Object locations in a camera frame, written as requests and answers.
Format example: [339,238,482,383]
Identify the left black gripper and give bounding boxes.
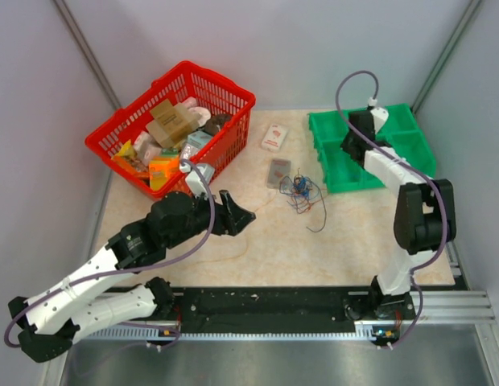
[165,187,255,249]

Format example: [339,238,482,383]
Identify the yellow wire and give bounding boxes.
[200,192,277,266]

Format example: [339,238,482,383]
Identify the coloured wire bundle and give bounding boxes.
[278,166,329,233]

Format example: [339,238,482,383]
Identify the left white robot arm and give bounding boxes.
[4,190,256,363]

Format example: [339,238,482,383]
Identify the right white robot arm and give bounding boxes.
[341,106,456,320]

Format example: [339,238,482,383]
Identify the clear plastic card case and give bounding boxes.
[266,158,291,189]

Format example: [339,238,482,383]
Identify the red plastic basket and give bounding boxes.
[85,61,256,199]

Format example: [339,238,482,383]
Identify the orange snack box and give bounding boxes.
[148,157,179,191]

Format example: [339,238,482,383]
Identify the teal small box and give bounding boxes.
[187,130,213,150]

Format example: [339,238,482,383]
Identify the white red card box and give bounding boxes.
[261,124,289,152]

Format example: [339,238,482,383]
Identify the dark brown round item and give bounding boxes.
[203,113,232,137]

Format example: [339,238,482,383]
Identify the pink wrapped pack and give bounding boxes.
[133,131,162,163]

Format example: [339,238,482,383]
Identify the brown cardboard box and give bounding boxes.
[146,99,199,148]

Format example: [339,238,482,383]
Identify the yellow snack packet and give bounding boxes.
[111,140,150,180]

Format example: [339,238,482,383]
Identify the green compartment tray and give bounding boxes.
[308,104,436,194]

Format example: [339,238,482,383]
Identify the white pink pouch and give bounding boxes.
[182,96,212,127]

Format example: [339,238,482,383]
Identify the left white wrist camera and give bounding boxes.
[185,163,215,197]

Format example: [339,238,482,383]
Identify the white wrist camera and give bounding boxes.
[368,106,389,134]
[185,163,215,197]

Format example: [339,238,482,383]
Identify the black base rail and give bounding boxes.
[100,285,419,335]

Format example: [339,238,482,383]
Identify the white slotted cable duct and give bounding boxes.
[83,325,176,341]

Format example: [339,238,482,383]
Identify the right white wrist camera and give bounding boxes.
[368,106,389,134]

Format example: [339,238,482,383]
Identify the aluminium frame rail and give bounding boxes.
[410,257,497,323]

